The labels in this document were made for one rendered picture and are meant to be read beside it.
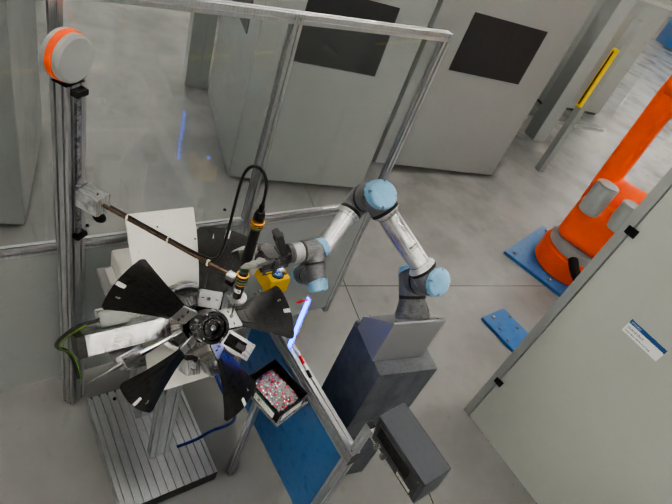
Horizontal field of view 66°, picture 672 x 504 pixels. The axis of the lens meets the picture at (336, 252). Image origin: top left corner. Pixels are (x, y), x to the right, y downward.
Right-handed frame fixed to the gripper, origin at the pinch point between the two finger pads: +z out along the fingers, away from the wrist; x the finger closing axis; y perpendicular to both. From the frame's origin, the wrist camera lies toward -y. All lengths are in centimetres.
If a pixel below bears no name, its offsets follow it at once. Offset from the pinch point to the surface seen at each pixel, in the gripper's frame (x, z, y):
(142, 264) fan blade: 11.8, 27.2, 8.3
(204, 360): 0, 3, 56
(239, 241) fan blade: 16.0, -9.0, 8.9
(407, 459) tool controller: -74, -32, 27
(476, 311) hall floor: 30, -262, 149
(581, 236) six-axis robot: 42, -384, 97
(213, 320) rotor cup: -3.7, 6.2, 25.8
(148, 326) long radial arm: 8.5, 23.9, 37.1
